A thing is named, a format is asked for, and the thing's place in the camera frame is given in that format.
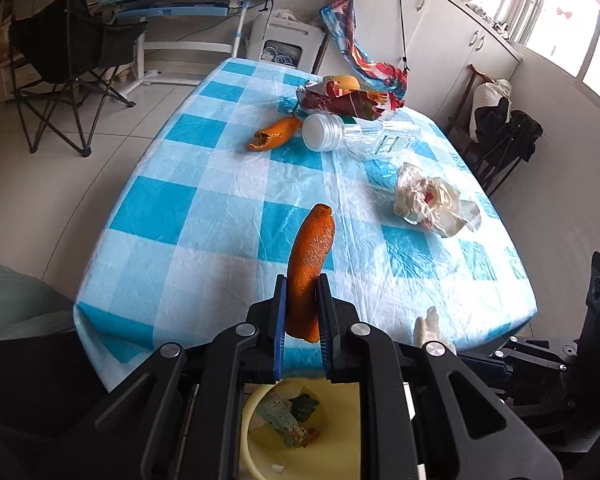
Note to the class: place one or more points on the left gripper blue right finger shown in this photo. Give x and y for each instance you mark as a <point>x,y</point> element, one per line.
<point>324,310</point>

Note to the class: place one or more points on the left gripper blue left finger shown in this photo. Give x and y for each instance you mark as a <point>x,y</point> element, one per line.
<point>279,318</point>

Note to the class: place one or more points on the green wrapper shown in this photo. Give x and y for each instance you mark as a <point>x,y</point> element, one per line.
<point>302,407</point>

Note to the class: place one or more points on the blue juice carton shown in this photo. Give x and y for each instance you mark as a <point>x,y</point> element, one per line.
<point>275,411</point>

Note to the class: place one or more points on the white tissue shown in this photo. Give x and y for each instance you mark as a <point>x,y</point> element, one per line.
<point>427,328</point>

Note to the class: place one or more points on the cream plastic bag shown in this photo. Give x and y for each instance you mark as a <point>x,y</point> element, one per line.
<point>433,204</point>

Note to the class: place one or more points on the yellow plastic basin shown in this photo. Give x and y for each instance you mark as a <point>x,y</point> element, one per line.
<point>334,449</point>

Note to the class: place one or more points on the blue checkered plastic tablecloth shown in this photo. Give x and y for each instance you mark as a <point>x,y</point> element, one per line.
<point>204,227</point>

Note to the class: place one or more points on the clear plastic bottle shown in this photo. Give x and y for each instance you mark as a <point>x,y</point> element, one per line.
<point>360,138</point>

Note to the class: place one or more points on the red snack bag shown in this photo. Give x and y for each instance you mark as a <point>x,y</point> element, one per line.
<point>364,104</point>

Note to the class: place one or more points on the yellow mango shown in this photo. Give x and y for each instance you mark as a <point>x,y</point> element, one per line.
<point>336,86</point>

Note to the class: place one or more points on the colorful kite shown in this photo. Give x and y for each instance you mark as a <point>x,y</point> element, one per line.
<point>340,21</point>

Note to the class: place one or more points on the chair with dark clothes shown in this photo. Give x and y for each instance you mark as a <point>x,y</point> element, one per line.
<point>498,137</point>

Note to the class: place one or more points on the white folding step stool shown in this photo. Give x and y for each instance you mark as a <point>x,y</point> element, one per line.
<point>284,42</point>

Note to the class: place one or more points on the white cabinet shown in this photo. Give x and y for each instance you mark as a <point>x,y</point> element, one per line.
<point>440,40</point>

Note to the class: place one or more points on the blue glass desk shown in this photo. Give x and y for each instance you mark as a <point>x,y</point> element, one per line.
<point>143,10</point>

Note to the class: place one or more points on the black folding camp chair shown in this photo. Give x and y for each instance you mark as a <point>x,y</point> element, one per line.
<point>77,56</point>

